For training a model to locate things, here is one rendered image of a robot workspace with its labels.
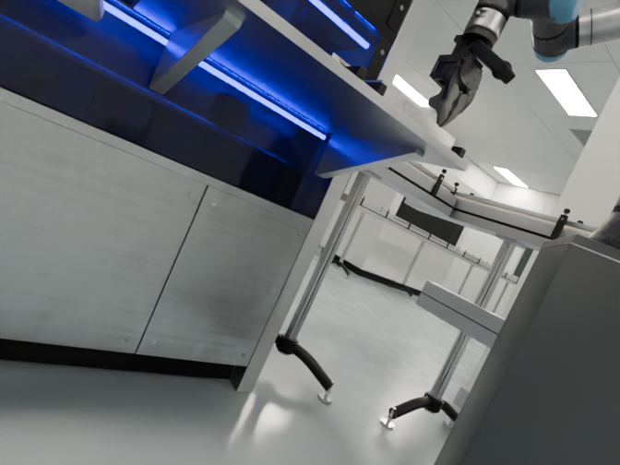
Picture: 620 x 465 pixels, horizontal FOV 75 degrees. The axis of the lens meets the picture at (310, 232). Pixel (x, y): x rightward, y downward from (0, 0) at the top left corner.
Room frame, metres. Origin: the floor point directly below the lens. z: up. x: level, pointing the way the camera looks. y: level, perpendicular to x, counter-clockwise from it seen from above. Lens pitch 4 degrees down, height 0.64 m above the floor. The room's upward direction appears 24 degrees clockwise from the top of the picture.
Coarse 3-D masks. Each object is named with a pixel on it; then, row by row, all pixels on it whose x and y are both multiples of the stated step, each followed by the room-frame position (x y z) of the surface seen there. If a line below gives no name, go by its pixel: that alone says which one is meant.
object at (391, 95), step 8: (368, 80) 0.82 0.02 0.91; (376, 80) 0.80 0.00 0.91; (392, 88) 0.80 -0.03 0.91; (384, 96) 0.80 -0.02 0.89; (392, 96) 0.81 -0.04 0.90; (400, 96) 0.82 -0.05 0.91; (400, 104) 0.82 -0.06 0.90; (408, 104) 0.84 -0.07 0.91; (408, 112) 0.84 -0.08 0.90; (416, 112) 0.85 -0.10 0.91; (416, 120) 0.86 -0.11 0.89; (424, 120) 0.87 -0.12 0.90; (432, 120) 0.88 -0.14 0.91; (424, 128) 0.88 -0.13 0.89; (432, 128) 0.89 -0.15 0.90; (440, 128) 0.90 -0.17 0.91; (440, 136) 0.91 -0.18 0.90; (448, 136) 0.92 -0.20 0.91; (448, 144) 0.93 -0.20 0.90
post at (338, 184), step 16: (416, 0) 1.25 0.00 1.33; (416, 16) 1.26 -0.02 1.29; (400, 32) 1.25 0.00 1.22; (400, 48) 1.26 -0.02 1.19; (384, 64) 1.25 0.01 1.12; (400, 64) 1.28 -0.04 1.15; (384, 80) 1.26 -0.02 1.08; (336, 176) 1.25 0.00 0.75; (336, 192) 1.26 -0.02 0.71; (320, 208) 1.25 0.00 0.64; (320, 224) 1.26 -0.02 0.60; (304, 240) 1.25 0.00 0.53; (320, 240) 1.28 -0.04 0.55; (304, 256) 1.26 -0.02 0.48; (304, 272) 1.28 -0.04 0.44; (288, 288) 1.26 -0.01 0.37; (288, 304) 1.27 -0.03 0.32; (272, 320) 1.25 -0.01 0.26; (272, 336) 1.27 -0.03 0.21; (256, 352) 1.25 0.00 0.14; (240, 368) 1.27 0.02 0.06; (256, 368) 1.27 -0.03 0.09; (240, 384) 1.25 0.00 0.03
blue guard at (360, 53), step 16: (272, 0) 1.01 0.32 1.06; (288, 0) 1.03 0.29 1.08; (304, 0) 1.06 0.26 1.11; (320, 0) 1.08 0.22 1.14; (336, 0) 1.11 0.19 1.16; (288, 16) 1.04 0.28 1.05; (304, 16) 1.07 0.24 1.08; (320, 16) 1.09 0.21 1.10; (336, 16) 1.12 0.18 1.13; (352, 16) 1.14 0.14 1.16; (304, 32) 1.08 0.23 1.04; (320, 32) 1.10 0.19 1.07; (336, 32) 1.13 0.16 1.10; (352, 32) 1.16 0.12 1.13; (368, 32) 1.19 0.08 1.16; (336, 48) 1.14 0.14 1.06; (352, 48) 1.17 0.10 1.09; (368, 48) 1.20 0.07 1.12; (352, 64) 1.18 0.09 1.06; (368, 64) 1.21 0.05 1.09
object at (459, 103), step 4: (460, 96) 0.89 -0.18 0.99; (464, 96) 0.90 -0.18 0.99; (468, 96) 0.91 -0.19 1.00; (456, 100) 0.90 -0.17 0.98; (460, 100) 0.90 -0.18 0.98; (464, 100) 0.90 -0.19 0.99; (452, 104) 0.91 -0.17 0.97; (456, 104) 0.90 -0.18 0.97; (460, 104) 0.90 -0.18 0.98; (464, 104) 0.91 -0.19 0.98; (452, 108) 0.90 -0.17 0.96; (456, 108) 0.90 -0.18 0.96; (460, 108) 0.90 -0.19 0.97; (436, 112) 0.94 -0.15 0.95; (452, 112) 0.89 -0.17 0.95; (456, 112) 0.90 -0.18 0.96; (448, 116) 0.90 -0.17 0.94; (452, 116) 0.90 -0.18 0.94; (456, 116) 0.90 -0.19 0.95; (448, 120) 0.90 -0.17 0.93; (444, 124) 0.90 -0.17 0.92
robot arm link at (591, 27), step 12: (588, 12) 0.90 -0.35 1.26; (600, 12) 0.89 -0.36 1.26; (612, 12) 0.87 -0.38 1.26; (576, 24) 0.90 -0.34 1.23; (588, 24) 0.90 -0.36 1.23; (600, 24) 0.89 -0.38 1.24; (612, 24) 0.88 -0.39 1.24; (564, 36) 0.92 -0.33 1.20; (576, 36) 0.91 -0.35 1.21; (588, 36) 0.90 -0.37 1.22; (600, 36) 0.90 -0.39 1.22; (612, 36) 0.89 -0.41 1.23; (540, 48) 0.96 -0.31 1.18; (552, 48) 0.94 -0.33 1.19; (564, 48) 0.94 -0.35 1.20; (540, 60) 1.00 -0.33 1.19; (552, 60) 0.99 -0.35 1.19
